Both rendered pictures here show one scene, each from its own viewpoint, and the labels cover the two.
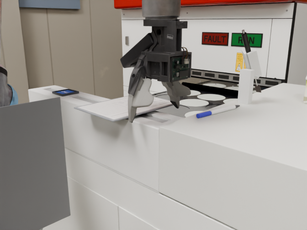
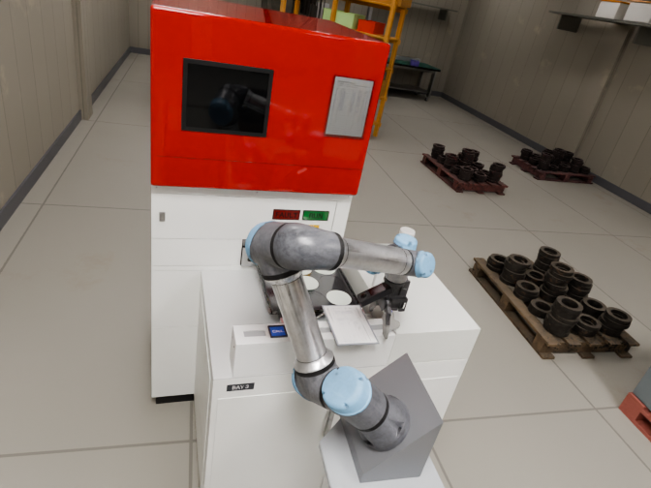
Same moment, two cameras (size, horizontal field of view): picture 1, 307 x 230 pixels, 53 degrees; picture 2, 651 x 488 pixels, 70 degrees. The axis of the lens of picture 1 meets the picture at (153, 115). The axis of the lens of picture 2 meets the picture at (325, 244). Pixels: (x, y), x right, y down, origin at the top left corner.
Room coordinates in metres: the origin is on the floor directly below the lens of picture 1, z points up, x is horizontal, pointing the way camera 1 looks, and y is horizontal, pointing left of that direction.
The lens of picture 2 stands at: (0.29, 1.30, 1.96)
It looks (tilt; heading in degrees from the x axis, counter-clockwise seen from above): 28 degrees down; 295
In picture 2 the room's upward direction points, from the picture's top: 11 degrees clockwise
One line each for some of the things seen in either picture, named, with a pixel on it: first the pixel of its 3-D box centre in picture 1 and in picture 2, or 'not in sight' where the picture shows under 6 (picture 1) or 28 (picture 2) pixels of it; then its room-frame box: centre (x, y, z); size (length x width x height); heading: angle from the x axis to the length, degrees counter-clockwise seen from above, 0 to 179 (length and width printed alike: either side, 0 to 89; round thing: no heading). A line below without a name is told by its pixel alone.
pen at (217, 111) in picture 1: (219, 110); not in sight; (0.67, -0.15, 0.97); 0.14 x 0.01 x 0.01; 127
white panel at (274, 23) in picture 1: (188, 57); (254, 228); (1.31, -0.15, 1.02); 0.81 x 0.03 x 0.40; 47
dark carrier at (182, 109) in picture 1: (193, 103); (306, 283); (1.02, -0.14, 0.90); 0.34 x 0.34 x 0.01; 47
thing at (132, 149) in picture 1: (94, 126); (313, 346); (0.80, 0.16, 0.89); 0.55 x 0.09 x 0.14; 47
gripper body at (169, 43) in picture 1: (163, 50); (392, 292); (0.63, -0.02, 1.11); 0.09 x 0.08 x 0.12; 47
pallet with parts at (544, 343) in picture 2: not in sight; (551, 289); (0.03, -2.43, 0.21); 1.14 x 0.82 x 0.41; 134
